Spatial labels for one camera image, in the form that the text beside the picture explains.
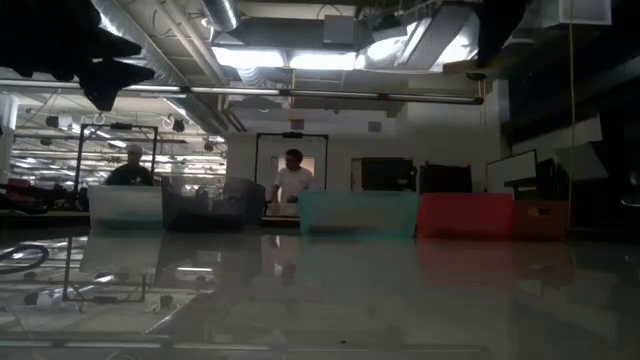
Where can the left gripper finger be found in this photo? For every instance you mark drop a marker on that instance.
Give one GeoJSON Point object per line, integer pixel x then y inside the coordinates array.
{"type": "Point", "coordinates": [110, 77]}
{"type": "Point", "coordinates": [115, 46]}

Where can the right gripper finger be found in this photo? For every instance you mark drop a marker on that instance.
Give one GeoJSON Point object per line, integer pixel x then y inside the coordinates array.
{"type": "Point", "coordinates": [500, 30]}

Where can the person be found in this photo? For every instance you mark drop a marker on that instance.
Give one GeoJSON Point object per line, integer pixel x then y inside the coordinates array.
{"type": "Point", "coordinates": [131, 172]}
{"type": "Point", "coordinates": [292, 182]}

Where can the clear plastic bin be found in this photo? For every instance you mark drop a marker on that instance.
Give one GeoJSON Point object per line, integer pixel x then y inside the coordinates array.
{"type": "Point", "coordinates": [125, 205]}

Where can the whiteboard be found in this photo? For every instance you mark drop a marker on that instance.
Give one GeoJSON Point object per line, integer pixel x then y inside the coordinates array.
{"type": "Point", "coordinates": [510, 172]}

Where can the black monitor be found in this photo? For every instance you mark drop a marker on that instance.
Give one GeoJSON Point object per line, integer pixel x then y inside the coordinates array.
{"type": "Point", "coordinates": [387, 175]}
{"type": "Point", "coordinates": [445, 179]}

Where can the grey translucent plastic bin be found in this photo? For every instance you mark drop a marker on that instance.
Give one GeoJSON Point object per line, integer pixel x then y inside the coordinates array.
{"type": "Point", "coordinates": [200, 210]}

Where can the ceiling light panel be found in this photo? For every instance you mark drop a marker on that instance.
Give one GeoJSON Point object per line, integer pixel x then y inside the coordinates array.
{"type": "Point", "coordinates": [300, 60]}

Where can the silver horizontal bar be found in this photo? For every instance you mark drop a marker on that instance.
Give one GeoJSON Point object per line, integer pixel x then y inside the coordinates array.
{"type": "Point", "coordinates": [325, 94]}

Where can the pink plastic bin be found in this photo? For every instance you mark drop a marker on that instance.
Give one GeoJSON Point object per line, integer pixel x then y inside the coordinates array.
{"type": "Point", "coordinates": [465, 215]}

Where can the orange plastic bin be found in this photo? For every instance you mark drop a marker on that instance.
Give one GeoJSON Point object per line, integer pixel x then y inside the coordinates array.
{"type": "Point", "coordinates": [542, 225]}

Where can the teal plastic bin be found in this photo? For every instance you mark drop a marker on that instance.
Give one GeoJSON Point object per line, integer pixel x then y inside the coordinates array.
{"type": "Point", "coordinates": [357, 215]}

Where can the white plastic table sheet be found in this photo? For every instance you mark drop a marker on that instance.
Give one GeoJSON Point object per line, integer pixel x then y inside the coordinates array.
{"type": "Point", "coordinates": [350, 300]}

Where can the silver ceiling duct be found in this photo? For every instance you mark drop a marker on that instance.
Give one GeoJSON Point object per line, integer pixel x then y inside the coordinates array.
{"type": "Point", "coordinates": [150, 45]}

